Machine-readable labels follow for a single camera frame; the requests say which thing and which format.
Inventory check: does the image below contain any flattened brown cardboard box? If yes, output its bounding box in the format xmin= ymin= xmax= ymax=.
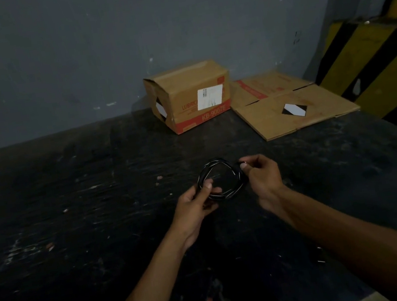
xmin=227 ymin=59 xmax=364 ymax=146

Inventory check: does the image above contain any person's right forearm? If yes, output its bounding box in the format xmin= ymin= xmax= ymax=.
xmin=269 ymin=169 xmax=397 ymax=301

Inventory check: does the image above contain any black cable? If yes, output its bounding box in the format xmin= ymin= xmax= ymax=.
xmin=194 ymin=154 xmax=249 ymax=205

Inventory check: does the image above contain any person's left forearm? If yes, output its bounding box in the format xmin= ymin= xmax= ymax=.
xmin=79 ymin=229 xmax=195 ymax=301

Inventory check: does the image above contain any person's right hand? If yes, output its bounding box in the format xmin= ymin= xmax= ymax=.
xmin=238 ymin=150 xmax=293 ymax=217

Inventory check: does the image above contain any yellow black striped barrier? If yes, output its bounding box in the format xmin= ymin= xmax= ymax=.
xmin=307 ymin=13 xmax=397 ymax=156

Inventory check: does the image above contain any person's left hand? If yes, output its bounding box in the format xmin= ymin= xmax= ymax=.
xmin=162 ymin=177 xmax=231 ymax=254

